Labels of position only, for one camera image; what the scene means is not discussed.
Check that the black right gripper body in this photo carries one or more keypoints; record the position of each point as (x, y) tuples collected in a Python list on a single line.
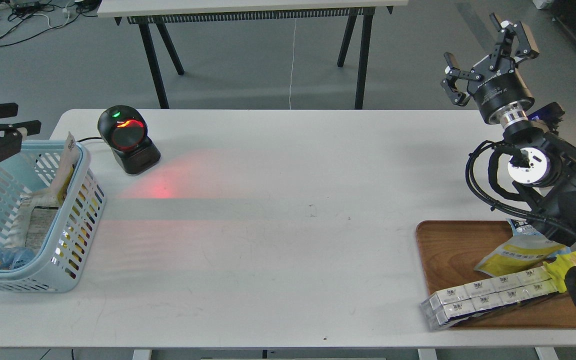
[(498, 88)]

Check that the yellow nut snack pouch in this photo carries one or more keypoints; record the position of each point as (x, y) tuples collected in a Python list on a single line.
[(69, 159)]

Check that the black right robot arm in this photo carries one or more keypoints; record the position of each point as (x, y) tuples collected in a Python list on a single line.
[(531, 172)]

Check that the light blue plastic basket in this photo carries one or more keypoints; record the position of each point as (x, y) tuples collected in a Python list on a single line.
[(60, 259)]

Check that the white snack bag in basket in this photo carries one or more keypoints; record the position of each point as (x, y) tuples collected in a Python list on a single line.
[(32, 223)]

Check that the blue snack bag in basket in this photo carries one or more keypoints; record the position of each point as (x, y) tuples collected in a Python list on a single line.
[(12, 258)]

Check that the blue snack packet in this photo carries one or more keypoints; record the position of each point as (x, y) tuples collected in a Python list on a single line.
[(521, 227)]

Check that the yellow white snack pouch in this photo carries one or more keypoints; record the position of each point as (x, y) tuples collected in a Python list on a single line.
[(519, 253)]

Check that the bright yellow snack bag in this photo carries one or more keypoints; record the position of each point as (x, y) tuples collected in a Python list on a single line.
[(558, 268)]

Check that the white boxed snack pack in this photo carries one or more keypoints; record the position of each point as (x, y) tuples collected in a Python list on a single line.
[(447, 307)]

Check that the black barcode scanner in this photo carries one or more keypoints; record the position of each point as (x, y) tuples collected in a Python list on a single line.
[(124, 129)]

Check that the black legged background table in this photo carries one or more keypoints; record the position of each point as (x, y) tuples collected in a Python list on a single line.
[(159, 13)]

